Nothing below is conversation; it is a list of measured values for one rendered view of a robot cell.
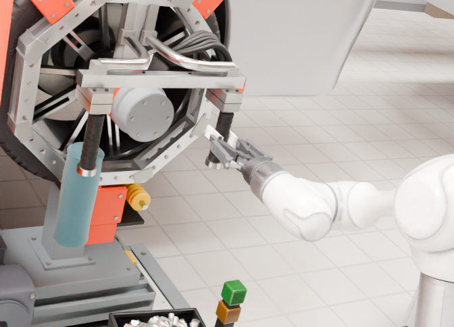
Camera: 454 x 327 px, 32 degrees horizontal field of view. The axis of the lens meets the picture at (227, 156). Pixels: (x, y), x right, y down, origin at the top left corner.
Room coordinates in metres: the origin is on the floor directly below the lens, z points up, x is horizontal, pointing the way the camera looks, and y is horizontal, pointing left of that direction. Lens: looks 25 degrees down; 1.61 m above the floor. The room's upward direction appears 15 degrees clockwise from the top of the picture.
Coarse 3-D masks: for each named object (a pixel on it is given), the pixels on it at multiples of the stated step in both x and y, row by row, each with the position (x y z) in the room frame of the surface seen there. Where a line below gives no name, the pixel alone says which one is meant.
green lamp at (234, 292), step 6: (228, 282) 1.42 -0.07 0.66; (234, 282) 1.43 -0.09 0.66; (240, 282) 1.44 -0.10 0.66; (222, 288) 1.42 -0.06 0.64; (228, 288) 1.41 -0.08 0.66; (234, 288) 1.41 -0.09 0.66; (240, 288) 1.41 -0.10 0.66; (246, 288) 1.42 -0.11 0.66; (222, 294) 1.42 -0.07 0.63; (228, 294) 1.40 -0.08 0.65; (234, 294) 1.40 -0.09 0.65; (240, 294) 1.41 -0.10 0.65; (246, 294) 1.42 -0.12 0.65; (228, 300) 1.40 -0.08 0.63; (234, 300) 1.40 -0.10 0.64; (240, 300) 1.41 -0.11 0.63
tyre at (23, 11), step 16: (16, 0) 1.75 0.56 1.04; (16, 16) 1.74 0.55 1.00; (32, 16) 1.76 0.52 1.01; (16, 32) 1.74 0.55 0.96; (0, 112) 1.73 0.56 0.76; (0, 128) 1.74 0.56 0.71; (0, 144) 1.75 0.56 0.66; (16, 144) 1.76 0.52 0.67; (16, 160) 1.77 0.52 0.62; (32, 160) 1.79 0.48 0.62; (48, 176) 1.82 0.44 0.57
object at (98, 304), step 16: (128, 256) 2.14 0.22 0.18; (128, 288) 2.01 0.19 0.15; (144, 288) 2.04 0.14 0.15; (48, 304) 1.84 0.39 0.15; (64, 304) 1.86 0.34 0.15; (80, 304) 1.86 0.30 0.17; (96, 304) 1.89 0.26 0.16; (112, 304) 1.92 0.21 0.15; (128, 304) 1.95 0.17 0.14; (144, 304) 1.99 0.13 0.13; (32, 320) 1.77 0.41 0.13; (48, 320) 1.80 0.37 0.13; (64, 320) 1.83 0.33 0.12; (80, 320) 1.86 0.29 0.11; (96, 320) 1.89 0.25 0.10
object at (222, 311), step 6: (222, 306) 1.41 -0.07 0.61; (240, 306) 1.42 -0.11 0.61; (216, 312) 1.42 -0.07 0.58; (222, 312) 1.41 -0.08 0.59; (228, 312) 1.40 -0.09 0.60; (234, 312) 1.41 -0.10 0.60; (240, 312) 1.42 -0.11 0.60; (222, 318) 1.40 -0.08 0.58; (228, 318) 1.40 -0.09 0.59; (234, 318) 1.41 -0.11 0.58
